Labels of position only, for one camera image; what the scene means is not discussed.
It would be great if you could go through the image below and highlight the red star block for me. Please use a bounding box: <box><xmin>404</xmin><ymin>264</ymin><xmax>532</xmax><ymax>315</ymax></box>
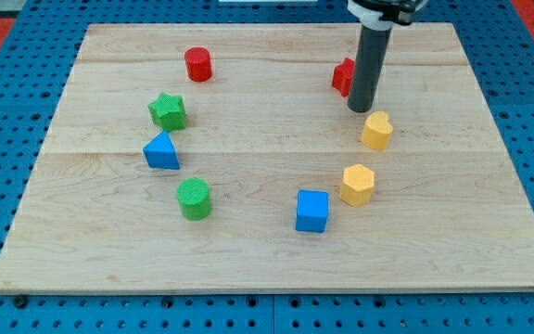
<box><xmin>331</xmin><ymin>58</ymin><xmax>355</xmax><ymax>97</ymax></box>

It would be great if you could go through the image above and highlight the red cylinder block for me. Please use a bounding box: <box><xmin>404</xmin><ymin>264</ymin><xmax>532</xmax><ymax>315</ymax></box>
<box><xmin>184</xmin><ymin>46</ymin><xmax>212</xmax><ymax>82</ymax></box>

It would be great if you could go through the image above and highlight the blue cube block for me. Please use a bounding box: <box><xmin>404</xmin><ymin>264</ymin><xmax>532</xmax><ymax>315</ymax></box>
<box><xmin>295</xmin><ymin>190</ymin><xmax>329</xmax><ymax>233</ymax></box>

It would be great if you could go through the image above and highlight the green star block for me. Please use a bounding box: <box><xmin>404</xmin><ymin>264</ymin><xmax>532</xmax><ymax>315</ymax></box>
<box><xmin>148</xmin><ymin>93</ymin><xmax>186</xmax><ymax>132</ymax></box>

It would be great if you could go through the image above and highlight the light wooden board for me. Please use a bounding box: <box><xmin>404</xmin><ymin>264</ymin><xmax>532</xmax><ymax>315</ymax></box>
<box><xmin>0</xmin><ymin>23</ymin><xmax>534</xmax><ymax>295</ymax></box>

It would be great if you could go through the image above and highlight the yellow heart block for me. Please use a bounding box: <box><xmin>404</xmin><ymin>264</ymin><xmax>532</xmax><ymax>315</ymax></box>
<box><xmin>361</xmin><ymin>110</ymin><xmax>393</xmax><ymax>150</ymax></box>

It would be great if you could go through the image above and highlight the blue triangle block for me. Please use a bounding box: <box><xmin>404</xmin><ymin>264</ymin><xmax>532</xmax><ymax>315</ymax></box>
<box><xmin>143</xmin><ymin>131</ymin><xmax>180</xmax><ymax>170</ymax></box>

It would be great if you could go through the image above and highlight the green cylinder block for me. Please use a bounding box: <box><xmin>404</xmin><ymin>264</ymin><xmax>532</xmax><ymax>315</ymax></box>
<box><xmin>176</xmin><ymin>177</ymin><xmax>212</xmax><ymax>221</ymax></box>

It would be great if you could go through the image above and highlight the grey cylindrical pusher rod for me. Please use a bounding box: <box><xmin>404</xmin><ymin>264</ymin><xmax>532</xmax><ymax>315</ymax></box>
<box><xmin>348</xmin><ymin>26</ymin><xmax>390</xmax><ymax>113</ymax></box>

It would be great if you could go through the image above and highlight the yellow hexagon block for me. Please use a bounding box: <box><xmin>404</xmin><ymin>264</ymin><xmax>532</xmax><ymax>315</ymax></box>
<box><xmin>339</xmin><ymin>164</ymin><xmax>375</xmax><ymax>206</ymax></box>

